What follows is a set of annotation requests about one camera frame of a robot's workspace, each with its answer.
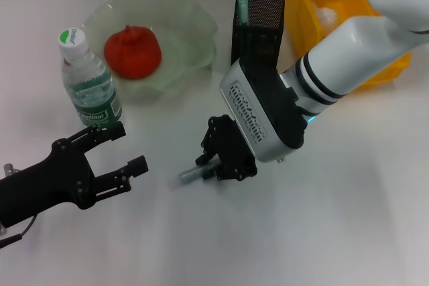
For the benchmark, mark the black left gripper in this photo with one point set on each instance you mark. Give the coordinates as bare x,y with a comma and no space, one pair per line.
43,185

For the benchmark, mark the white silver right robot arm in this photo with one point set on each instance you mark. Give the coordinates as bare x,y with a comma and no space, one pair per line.
355,48

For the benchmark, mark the clear bottle with green label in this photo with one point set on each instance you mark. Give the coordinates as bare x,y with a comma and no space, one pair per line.
90,85

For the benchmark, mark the white paper ball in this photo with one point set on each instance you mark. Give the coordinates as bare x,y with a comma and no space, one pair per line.
326,16

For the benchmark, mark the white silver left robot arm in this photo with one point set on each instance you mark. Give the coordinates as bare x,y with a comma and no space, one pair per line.
2,227

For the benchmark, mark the silver left wrist knob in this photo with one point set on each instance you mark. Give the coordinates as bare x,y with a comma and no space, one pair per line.
9,168

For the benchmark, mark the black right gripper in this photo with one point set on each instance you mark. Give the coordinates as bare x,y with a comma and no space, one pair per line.
231,152

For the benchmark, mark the yellow plastic bin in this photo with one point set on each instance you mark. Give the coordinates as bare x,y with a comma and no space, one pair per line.
301,14

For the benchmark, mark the black mesh pen holder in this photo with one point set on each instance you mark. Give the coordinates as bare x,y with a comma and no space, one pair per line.
261,31

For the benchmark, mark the gray pen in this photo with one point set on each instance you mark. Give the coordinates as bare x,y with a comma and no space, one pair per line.
194,173

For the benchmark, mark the green glass fruit plate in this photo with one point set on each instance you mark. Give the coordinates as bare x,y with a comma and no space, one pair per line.
187,31

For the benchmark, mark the green utility knife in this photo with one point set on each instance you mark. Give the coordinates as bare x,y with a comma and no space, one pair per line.
242,4

